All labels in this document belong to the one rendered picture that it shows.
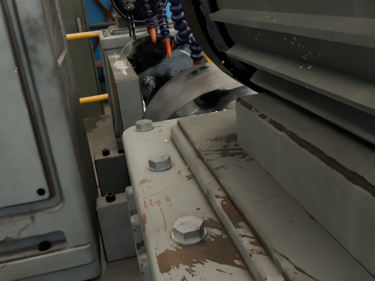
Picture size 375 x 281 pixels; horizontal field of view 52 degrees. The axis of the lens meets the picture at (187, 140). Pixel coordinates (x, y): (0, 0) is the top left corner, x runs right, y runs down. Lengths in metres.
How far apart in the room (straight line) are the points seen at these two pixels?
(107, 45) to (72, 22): 2.64
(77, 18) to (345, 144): 3.69
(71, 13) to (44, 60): 3.24
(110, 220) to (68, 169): 0.15
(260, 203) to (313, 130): 0.04
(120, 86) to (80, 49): 3.23
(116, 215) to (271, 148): 0.56
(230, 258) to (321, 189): 0.05
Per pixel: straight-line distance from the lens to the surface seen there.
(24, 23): 0.60
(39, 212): 0.69
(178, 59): 1.01
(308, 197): 0.17
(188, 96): 0.47
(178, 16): 0.62
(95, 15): 5.76
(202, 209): 0.21
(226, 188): 0.20
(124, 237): 0.76
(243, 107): 0.23
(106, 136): 1.45
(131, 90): 0.64
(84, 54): 3.86
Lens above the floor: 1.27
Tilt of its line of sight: 21 degrees down
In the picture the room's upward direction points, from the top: 6 degrees counter-clockwise
